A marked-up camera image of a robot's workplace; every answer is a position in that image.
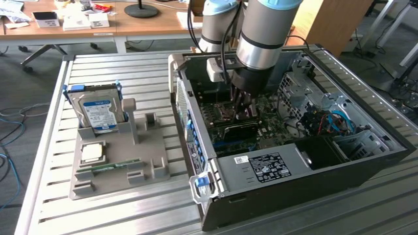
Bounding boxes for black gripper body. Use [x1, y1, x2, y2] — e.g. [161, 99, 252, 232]
[229, 67, 275, 97]

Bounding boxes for metal CPU socket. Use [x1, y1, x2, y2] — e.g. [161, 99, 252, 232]
[216, 101, 239, 120]

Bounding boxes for green RAM stick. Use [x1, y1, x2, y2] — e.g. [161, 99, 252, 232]
[211, 118, 260, 130]
[77, 160, 141, 172]

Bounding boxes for green motherboard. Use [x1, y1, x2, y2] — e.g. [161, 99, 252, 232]
[195, 92, 300, 157]

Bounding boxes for grey chipset heatsink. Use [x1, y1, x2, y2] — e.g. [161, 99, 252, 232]
[259, 140, 279, 150]

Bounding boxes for grey power supply unit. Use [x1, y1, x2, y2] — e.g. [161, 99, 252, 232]
[215, 144, 312, 192]

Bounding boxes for white paper stack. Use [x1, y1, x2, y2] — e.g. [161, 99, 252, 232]
[176, 11, 204, 30]

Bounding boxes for wooden cabinet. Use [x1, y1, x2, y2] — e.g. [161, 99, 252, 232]
[292, 0, 375, 57]

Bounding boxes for brown cardboard box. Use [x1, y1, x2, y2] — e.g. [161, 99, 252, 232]
[188, 0, 205, 16]

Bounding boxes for grey parts rack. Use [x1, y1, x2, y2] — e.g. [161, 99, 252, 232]
[68, 97, 173, 201]

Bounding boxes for black open PC case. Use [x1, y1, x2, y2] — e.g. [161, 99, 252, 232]
[167, 44, 418, 232]

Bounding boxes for hard disk blue carrier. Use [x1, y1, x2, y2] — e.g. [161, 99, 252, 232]
[61, 82, 124, 135]

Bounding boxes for black round lamp base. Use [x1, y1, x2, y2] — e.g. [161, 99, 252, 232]
[123, 0, 161, 19]

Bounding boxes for silver CPU chip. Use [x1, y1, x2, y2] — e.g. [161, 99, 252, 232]
[80, 144, 104, 162]

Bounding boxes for white box with label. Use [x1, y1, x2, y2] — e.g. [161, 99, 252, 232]
[88, 12, 110, 29]

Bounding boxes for flat white box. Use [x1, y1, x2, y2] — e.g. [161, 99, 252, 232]
[61, 15, 92, 32]

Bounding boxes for grey leg base with casters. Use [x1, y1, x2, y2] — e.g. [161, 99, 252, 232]
[20, 43, 98, 73]

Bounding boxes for white box black inside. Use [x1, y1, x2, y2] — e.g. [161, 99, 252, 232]
[30, 11, 60, 28]

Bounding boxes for plastic bag with papers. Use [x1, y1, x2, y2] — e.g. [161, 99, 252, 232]
[0, 0, 26, 23]

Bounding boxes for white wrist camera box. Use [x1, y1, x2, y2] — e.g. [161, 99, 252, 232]
[205, 57, 240, 83]

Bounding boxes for blue wire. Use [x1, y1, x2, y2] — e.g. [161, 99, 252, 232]
[325, 110, 358, 136]

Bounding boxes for wooden desk white frame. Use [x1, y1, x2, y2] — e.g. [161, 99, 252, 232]
[116, 0, 205, 53]
[0, 0, 118, 53]

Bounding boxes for silver disk bay bracket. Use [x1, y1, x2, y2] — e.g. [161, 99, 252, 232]
[332, 129, 392, 162]

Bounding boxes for white table frame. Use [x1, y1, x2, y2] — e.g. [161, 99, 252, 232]
[358, 0, 418, 67]

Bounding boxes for grey floor cable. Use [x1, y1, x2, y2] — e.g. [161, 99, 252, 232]
[0, 102, 50, 118]

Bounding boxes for blue floor cable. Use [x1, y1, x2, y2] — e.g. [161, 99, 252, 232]
[0, 117, 26, 211]

